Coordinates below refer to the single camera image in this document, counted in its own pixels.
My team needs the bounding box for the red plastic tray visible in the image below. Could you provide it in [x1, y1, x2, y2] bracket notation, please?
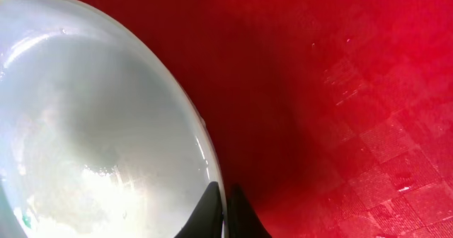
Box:
[80, 0, 452, 237]

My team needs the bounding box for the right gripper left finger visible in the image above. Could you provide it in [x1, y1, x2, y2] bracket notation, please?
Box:
[175, 181, 223, 238]

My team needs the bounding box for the light blue plate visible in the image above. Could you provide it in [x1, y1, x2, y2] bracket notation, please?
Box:
[1, 0, 225, 237]

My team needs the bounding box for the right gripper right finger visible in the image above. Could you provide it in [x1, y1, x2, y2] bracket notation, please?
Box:
[228, 184, 272, 238]

